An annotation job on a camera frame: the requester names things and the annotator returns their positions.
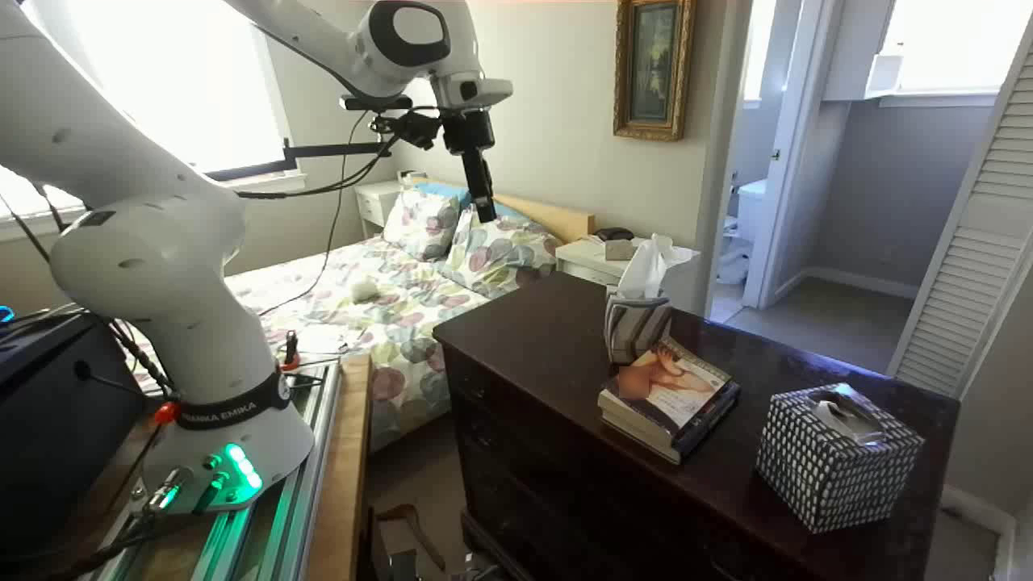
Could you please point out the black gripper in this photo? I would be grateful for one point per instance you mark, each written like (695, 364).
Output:
(471, 131)

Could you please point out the long white tissue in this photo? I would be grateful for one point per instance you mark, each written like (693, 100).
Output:
(650, 263)

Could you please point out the black white patterned tissue box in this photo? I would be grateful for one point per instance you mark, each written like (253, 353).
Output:
(835, 474)

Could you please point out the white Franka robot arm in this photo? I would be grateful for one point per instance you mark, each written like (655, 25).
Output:
(151, 248)

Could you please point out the thick book with cream pages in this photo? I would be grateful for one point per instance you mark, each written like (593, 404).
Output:
(632, 427)

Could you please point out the dark blue book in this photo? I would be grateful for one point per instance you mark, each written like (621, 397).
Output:
(710, 424)

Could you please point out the folded tissue in patterned box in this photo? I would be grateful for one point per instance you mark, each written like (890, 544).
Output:
(845, 412)

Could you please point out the large floral pillow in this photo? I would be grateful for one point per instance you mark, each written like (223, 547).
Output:
(496, 250)

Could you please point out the floral pillow with blue trim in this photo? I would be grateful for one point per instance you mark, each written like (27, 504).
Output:
(424, 222)

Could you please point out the white bedside table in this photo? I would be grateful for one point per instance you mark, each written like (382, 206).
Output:
(376, 206)

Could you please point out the white nightstand with items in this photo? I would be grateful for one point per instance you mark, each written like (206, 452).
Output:
(585, 260)

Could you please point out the bed with floral bedding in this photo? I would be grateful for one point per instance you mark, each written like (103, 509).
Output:
(367, 310)

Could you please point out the gold framed picture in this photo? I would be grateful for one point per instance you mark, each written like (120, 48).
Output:
(655, 66)

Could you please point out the dark wooden dresser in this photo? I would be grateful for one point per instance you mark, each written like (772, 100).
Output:
(559, 430)

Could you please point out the small dark red bottle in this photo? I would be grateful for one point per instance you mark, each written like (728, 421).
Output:
(292, 350)

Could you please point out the wooden workbench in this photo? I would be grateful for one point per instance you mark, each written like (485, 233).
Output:
(339, 474)

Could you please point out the white room door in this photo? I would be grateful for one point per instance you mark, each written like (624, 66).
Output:
(797, 164)

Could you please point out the brown cardboard box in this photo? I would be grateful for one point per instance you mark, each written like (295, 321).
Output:
(404, 544)

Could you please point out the black equipment case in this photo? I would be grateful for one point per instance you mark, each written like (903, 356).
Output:
(54, 430)

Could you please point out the white louvered closet door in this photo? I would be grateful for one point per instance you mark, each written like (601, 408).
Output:
(970, 279)

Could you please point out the black bar-shaped camera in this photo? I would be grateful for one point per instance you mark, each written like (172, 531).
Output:
(367, 106)

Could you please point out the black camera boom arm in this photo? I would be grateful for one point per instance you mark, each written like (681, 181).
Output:
(323, 151)

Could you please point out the aluminium mounting rail frame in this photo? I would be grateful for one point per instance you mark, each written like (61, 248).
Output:
(280, 517)

